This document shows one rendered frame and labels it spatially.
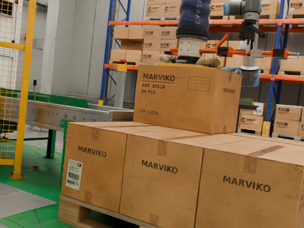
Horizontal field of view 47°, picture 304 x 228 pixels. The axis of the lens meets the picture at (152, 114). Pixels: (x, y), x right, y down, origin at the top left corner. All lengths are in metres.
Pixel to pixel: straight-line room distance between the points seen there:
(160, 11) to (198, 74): 8.91
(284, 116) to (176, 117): 7.28
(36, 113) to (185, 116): 1.20
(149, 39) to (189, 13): 8.62
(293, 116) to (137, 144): 7.89
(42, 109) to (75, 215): 1.07
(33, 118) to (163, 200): 1.53
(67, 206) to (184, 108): 0.91
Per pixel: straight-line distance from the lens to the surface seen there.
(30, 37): 2.82
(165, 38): 10.74
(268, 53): 2.27
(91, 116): 2.44
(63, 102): 3.43
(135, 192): 1.71
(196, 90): 2.19
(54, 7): 5.81
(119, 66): 3.34
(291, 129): 9.39
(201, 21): 2.43
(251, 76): 3.12
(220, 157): 1.49
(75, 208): 1.97
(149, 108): 2.37
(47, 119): 2.74
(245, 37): 2.33
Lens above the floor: 0.74
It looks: 3 degrees down
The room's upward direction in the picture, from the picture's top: 6 degrees clockwise
